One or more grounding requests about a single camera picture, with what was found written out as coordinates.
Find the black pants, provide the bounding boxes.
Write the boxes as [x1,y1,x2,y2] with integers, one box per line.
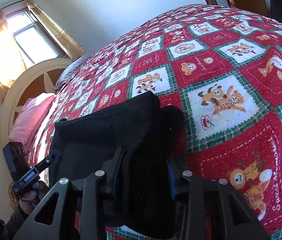
[49,92,184,239]

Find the person's left hand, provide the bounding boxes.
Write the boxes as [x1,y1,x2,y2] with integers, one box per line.
[19,180,49,215]

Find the pink pillow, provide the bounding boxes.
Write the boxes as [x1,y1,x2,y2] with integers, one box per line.
[9,93,56,153]

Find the cream and brown headboard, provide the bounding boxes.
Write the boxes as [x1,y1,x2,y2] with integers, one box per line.
[0,58,72,147]

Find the striped grey pillow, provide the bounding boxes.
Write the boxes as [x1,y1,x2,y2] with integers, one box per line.
[52,55,90,91]

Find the red patchwork cartoon bedspread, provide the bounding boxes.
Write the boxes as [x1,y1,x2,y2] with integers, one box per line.
[28,4,282,239]

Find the right yellow curtain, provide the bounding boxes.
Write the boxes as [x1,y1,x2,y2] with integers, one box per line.
[24,0,85,61]

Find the window with frame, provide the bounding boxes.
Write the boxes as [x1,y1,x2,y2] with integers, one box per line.
[6,8,67,69]

